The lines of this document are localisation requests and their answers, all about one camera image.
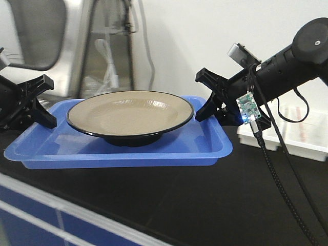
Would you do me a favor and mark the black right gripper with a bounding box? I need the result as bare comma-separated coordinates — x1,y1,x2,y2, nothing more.
195,68,271,130

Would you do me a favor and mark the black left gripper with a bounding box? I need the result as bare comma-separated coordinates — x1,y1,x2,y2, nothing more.
1,74,57,132

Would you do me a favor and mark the blue plastic tray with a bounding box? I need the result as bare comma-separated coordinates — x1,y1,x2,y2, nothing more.
4,99,233,169

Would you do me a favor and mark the beige plate with black rim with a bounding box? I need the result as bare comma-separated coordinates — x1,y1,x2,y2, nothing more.
66,91,194,147

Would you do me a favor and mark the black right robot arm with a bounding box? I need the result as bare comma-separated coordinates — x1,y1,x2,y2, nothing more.
195,17,327,126

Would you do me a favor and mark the blue lab bench cabinet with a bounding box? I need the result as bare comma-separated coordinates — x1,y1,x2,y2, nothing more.
1,174,167,245

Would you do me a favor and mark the green circuit board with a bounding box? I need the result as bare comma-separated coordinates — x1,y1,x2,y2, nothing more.
236,92,262,125

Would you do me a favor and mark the stainless steel equipment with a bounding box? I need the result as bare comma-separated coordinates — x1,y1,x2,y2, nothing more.
1,1,144,97

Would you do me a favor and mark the right white storage bin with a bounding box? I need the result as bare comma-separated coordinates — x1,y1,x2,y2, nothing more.
237,102,327,162

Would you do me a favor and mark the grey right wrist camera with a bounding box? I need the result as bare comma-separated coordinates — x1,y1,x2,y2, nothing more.
228,43,261,68

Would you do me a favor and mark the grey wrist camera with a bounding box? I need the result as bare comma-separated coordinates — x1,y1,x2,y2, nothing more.
0,47,10,70
228,43,261,68

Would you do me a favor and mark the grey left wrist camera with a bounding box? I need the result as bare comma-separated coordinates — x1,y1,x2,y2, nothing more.
0,47,10,70

